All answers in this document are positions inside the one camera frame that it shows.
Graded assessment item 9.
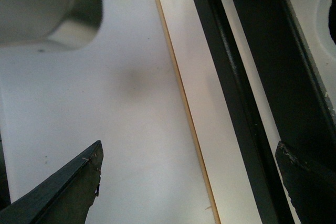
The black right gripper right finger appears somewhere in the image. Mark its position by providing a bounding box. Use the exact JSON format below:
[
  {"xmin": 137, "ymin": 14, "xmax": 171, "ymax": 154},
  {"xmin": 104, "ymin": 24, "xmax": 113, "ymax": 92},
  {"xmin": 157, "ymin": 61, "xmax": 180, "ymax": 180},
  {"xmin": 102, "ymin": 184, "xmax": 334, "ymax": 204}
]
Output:
[{"xmin": 275, "ymin": 141, "xmax": 335, "ymax": 223}]

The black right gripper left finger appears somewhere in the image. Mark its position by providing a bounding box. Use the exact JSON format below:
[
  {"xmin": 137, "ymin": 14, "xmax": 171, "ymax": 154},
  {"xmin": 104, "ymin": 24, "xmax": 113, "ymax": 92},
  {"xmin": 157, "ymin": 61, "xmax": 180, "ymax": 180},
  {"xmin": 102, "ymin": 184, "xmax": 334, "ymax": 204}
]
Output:
[{"xmin": 1, "ymin": 140, "xmax": 102, "ymax": 223}]

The white drawer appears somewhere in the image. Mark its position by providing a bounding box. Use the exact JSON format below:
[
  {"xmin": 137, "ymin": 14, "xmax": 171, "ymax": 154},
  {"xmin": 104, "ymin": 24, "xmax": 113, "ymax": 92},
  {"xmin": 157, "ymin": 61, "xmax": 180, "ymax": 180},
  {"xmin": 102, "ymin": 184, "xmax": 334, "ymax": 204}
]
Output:
[{"xmin": 156, "ymin": 0, "xmax": 335, "ymax": 223}]

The white plant pot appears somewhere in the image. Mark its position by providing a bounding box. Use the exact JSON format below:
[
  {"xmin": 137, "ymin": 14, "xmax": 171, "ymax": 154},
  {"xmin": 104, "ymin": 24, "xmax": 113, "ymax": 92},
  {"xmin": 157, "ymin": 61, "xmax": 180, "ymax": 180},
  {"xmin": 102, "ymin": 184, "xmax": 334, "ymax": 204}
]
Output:
[{"xmin": 1, "ymin": 0, "xmax": 103, "ymax": 50}]

